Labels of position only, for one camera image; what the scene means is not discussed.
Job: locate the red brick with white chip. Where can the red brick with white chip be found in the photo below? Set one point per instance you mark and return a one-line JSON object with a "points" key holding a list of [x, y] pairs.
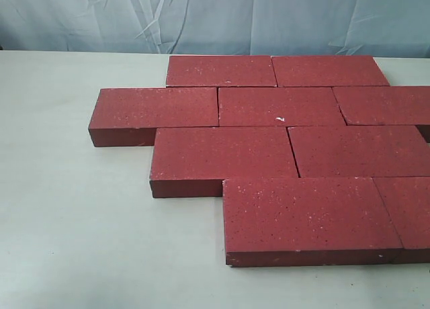
{"points": [[278, 106]]}

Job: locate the back left base brick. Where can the back left base brick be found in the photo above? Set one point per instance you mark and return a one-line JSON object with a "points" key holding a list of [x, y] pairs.
{"points": [[220, 71]]}

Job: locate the base brick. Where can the base brick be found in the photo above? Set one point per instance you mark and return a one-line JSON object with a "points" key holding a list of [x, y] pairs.
{"points": [[306, 222], [220, 71], [327, 71], [407, 202]]}

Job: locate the back right base brick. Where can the back right base brick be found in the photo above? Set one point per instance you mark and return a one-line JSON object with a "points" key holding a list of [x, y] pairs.
{"points": [[327, 71]]}

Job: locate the front left base brick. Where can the front left base brick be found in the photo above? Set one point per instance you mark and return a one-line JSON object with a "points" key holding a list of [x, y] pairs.
{"points": [[306, 222]]}

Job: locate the front right base brick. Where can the front right base brick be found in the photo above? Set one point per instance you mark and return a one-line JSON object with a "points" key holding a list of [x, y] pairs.
{"points": [[407, 202]]}

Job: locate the wrinkled blue backdrop cloth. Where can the wrinkled blue backdrop cloth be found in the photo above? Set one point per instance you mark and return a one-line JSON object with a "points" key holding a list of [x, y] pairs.
{"points": [[384, 28]]}

